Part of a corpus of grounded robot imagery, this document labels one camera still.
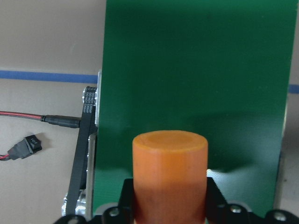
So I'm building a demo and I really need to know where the red black power cable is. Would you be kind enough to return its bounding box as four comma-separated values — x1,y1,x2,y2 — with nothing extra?
0,111,82,161

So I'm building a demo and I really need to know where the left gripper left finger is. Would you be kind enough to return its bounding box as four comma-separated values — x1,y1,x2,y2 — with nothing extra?
118,178,136,224

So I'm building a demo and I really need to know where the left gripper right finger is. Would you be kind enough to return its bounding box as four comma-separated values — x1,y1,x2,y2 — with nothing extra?
205,177,228,224

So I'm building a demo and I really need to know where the black inline rocker switch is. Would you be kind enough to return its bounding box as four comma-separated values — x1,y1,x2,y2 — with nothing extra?
7,135,42,160

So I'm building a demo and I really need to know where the green conveyor belt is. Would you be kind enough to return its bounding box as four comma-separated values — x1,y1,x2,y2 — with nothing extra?
93,0,299,216

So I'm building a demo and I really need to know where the plain orange cylinder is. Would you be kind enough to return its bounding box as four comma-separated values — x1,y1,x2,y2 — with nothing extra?
132,130,208,224

